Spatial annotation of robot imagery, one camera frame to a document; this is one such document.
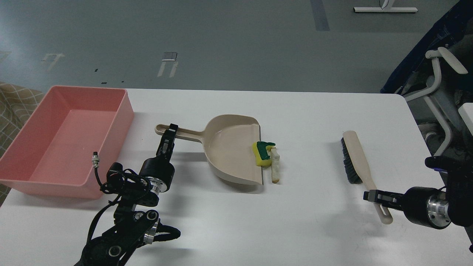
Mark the white bread slice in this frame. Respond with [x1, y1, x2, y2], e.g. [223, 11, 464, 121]
[270, 147, 280, 184]

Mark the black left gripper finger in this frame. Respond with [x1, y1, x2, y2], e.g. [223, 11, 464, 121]
[156, 123, 178, 162]

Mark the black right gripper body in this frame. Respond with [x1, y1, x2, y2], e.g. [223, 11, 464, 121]
[398, 187, 451, 230]

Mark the beige brush with black bristles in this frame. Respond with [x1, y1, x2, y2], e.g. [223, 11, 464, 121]
[341, 130, 393, 225]

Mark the beige patterned cloth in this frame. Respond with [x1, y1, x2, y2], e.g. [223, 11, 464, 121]
[0, 82, 45, 205]

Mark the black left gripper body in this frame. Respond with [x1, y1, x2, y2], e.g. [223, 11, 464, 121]
[139, 157, 175, 193]

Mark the beige plastic dustpan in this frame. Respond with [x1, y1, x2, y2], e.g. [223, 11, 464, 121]
[176, 114, 263, 185]

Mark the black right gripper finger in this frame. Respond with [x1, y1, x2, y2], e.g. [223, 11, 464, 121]
[363, 189, 404, 210]

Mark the white stand base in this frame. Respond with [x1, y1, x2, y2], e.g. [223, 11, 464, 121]
[353, 0, 418, 14]

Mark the pink plastic bin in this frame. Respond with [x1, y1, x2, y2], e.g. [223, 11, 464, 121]
[0, 86, 135, 199]

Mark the yellow green sponge piece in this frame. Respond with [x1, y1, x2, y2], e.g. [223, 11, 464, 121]
[252, 141, 276, 167]

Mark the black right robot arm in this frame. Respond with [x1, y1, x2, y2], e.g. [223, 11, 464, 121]
[363, 156, 473, 230]

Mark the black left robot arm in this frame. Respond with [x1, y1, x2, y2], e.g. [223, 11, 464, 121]
[76, 123, 181, 266]

